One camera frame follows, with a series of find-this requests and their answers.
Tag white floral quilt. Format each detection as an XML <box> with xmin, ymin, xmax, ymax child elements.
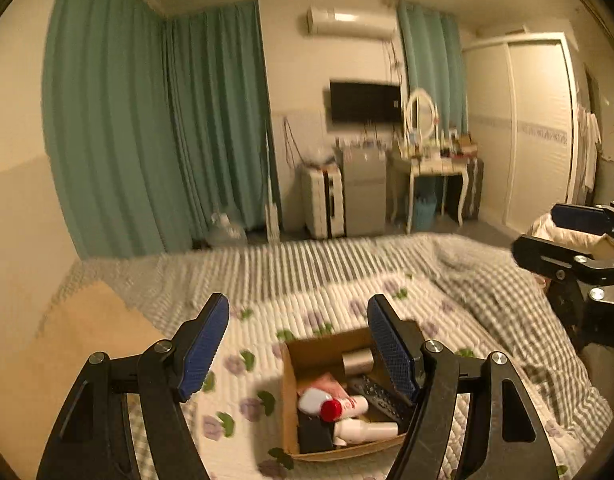
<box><xmin>124</xmin><ymin>271</ymin><xmax>586</xmax><ymax>480</ymax></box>

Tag white air conditioner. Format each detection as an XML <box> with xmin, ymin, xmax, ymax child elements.
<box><xmin>306</xmin><ymin>6</ymin><xmax>397</xmax><ymax>40</ymax></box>

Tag hanging wall cables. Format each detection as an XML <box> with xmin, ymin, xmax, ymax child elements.
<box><xmin>282</xmin><ymin>116</ymin><xmax>304</xmax><ymax>167</ymax></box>

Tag white louvred wardrobe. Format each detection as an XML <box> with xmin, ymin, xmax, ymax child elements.
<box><xmin>461</xmin><ymin>32</ymin><xmax>580</xmax><ymax>229</ymax></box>

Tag white oval mirror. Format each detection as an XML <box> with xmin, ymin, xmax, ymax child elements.
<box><xmin>404</xmin><ymin>88</ymin><xmax>437</xmax><ymax>142</ymax></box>

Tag white padded jacket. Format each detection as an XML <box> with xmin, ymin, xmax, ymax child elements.
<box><xmin>529</xmin><ymin>211</ymin><xmax>614</xmax><ymax>262</ymax></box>

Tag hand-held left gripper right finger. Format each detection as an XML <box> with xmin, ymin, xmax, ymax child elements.
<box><xmin>367</xmin><ymin>294</ymin><xmax>560</xmax><ymax>480</ymax></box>

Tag cardboard box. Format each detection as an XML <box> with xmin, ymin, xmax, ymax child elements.
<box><xmin>279</xmin><ymin>320</ymin><xmax>428</xmax><ymax>463</ymax></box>

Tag black wall television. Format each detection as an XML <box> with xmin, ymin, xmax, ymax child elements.
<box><xmin>329</xmin><ymin>79</ymin><xmax>403</xmax><ymax>124</ymax></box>

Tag grey mini fridge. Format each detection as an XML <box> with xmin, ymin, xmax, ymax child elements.
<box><xmin>340</xmin><ymin>144</ymin><xmax>388</xmax><ymax>237</ymax></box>

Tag grey checked duvet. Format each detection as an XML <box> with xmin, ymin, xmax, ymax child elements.
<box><xmin>52</xmin><ymin>232</ymin><xmax>614</xmax><ymax>428</ymax></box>

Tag pink carton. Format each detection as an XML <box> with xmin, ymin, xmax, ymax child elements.
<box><xmin>296</xmin><ymin>372</ymin><xmax>348</xmax><ymax>402</ymax></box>

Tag blue waste bin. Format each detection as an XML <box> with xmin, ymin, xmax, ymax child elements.
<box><xmin>413</xmin><ymin>194</ymin><xmax>436</xmax><ymax>232</ymax></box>

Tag wide green curtain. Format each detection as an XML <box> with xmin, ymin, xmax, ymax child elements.
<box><xmin>41</xmin><ymin>0</ymin><xmax>200</xmax><ymax>260</ymax></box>

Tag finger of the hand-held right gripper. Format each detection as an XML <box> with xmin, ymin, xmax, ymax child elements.
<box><xmin>550</xmin><ymin>201</ymin><xmax>614</xmax><ymax>237</ymax></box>
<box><xmin>512</xmin><ymin>233</ymin><xmax>614</xmax><ymax>287</ymax></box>

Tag narrow green curtain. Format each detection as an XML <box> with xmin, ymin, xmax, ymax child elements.
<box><xmin>396</xmin><ymin>0</ymin><xmax>468</xmax><ymax>137</ymax></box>

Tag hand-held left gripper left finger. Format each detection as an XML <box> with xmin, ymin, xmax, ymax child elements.
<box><xmin>34</xmin><ymin>292</ymin><xmax>231</xmax><ymax>480</ymax></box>

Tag hanging white clothes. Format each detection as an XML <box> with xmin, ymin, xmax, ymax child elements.
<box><xmin>576</xmin><ymin>109</ymin><xmax>601</xmax><ymax>192</ymax></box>

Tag white tube with red cap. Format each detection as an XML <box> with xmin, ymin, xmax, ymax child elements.
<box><xmin>320</xmin><ymin>394</ymin><xmax>371</xmax><ymax>423</ymax></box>

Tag dark suitcase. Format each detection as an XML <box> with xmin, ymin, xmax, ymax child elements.
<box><xmin>457</xmin><ymin>157</ymin><xmax>486</xmax><ymax>222</ymax></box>

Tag white dressing table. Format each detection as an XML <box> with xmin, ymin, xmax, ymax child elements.
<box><xmin>389</xmin><ymin>151</ymin><xmax>476</xmax><ymax>234</ymax></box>

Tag black power adapter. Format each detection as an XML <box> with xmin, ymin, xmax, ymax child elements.
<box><xmin>297</xmin><ymin>414</ymin><xmax>336</xmax><ymax>456</ymax></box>

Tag white plastic bottle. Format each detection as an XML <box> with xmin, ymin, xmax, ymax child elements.
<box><xmin>333</xmin><ymin>419</ymin><xmax>400</xmax><ymax>446</ymax></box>

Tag clear plastic jug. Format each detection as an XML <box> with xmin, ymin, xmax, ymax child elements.
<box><xmin>208</xmin><ymin>209</ymin><xmax>248</xmax><ymax>247</ymax></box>

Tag black remote control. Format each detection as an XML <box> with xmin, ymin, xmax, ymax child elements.
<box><xmin>347</xmin><ymin>376</ymin><xmax>414</xmax><ymax>424</ymax></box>

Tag clear plastic bag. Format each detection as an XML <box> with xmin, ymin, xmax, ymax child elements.
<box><xmin>308</xmin><ymin>146</ymin><xmax>338</xmax><ymax>167</ymax></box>

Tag white suitcase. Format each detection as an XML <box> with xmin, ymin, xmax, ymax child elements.
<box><xmin>300</xmin><ymin>165</ymin><xmax>346</xmax><ymax>240</ymax></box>

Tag silver metal cylinder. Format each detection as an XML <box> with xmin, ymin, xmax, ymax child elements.
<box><xmin>342</xmin><ymin>349</ymin><xmax>376</xmax><ymax>375</ymax></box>

